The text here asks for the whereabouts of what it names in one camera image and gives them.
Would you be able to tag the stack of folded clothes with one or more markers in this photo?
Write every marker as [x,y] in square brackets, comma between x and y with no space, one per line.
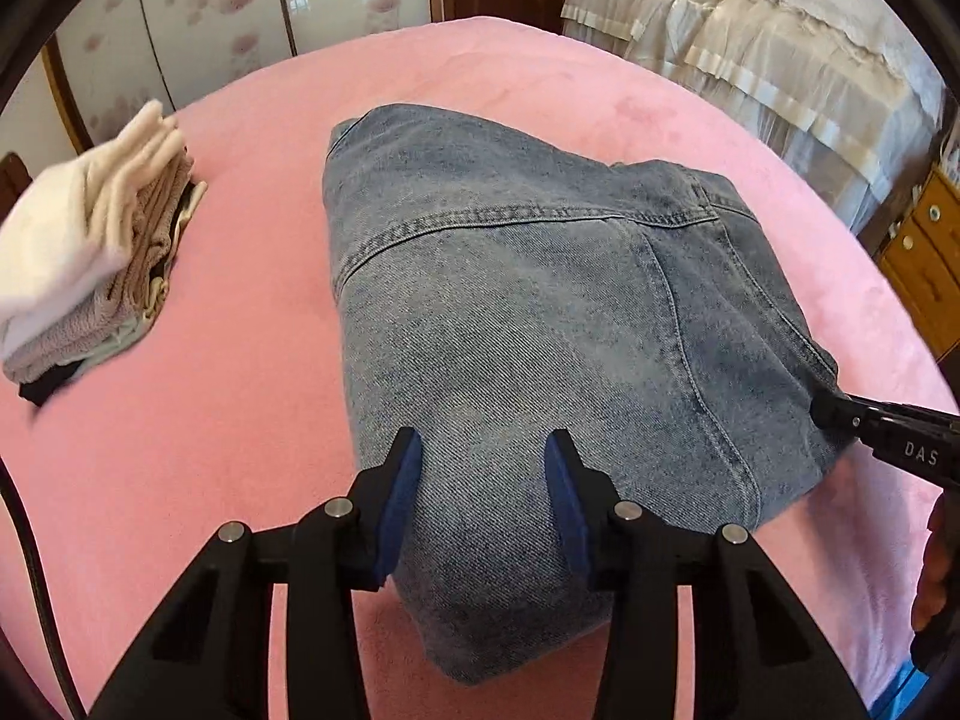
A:
[97,240]

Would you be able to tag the dark wooden chair back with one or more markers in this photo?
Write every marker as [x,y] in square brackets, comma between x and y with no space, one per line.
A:
[11,176]

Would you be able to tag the bed with cream bedspread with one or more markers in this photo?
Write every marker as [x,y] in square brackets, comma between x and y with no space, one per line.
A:
[765,37]

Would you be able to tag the blue denim jeans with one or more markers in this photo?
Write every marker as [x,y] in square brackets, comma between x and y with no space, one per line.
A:
[525,300]

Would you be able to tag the yellow wooden drawer cabinet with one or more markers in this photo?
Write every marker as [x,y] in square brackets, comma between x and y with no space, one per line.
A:
[926,255]

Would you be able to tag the flower print sliding wardrobe doors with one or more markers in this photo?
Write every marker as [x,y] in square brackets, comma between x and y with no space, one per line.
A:
[225,7]

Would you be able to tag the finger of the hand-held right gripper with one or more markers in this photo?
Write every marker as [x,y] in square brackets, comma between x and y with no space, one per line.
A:
[892,439]

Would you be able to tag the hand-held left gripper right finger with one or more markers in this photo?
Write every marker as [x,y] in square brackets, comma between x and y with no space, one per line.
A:
[566,510]

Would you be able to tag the person's right hand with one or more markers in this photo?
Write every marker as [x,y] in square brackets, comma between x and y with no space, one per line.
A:
[931,562]

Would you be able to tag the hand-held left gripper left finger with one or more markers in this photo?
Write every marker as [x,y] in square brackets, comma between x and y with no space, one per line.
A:
[397,510]

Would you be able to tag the pink blanket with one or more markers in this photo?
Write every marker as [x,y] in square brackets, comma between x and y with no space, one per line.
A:
[225,427]

